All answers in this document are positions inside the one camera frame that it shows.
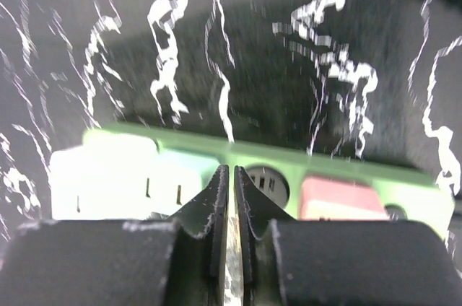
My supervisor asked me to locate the green power strip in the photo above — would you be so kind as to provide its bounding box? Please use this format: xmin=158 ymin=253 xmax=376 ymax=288
xmin=82 ymin=123 xmax=455 ymax=238

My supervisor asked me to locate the marble pattern mat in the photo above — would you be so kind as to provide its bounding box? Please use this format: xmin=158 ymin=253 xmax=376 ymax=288
xmin=1 ymin=0 xmax=461 ymax=242

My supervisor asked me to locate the white charger plug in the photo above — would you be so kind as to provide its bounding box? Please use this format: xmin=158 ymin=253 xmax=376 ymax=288
xmin=49 ymin=134 xmax=157 ymax=220

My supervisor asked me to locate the pink charger plug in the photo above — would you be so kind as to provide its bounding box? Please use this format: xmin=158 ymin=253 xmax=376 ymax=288
xmin=297 ymin=176 xmax=388 ymax=220

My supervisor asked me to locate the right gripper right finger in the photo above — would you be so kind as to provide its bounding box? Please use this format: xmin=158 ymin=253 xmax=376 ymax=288
xmin=234 ymin=167 xmax=461 ymax=305

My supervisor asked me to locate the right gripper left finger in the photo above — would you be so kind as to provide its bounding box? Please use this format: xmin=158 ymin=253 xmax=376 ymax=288
xmin=1 ymin=165 xmax=229 ymax=305

